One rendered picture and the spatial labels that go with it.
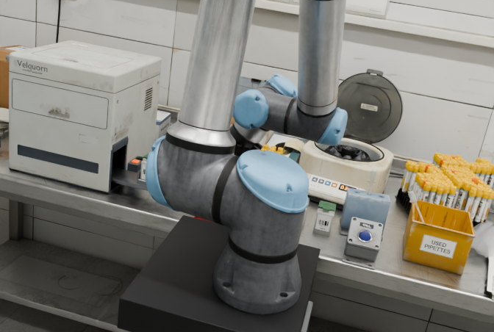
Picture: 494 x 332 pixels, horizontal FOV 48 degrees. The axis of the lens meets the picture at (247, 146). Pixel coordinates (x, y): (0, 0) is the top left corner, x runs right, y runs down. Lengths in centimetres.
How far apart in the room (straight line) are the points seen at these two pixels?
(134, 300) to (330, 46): 52
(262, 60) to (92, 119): 69
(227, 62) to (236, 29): 5
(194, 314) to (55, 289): 125
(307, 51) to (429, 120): 93
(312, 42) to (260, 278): 39
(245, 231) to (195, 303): 15
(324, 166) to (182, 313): 72
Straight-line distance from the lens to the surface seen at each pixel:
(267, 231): 85
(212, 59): 86
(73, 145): 138
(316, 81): 98
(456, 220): 141
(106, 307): 202
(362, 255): 125
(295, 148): 161
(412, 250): 130
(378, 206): 134
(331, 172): 149
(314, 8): 90
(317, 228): 132
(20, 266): 225
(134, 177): 139
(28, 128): 144
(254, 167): 84
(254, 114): 107
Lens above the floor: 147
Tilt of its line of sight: 19 degrees down
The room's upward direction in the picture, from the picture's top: 9 degrees clockwise
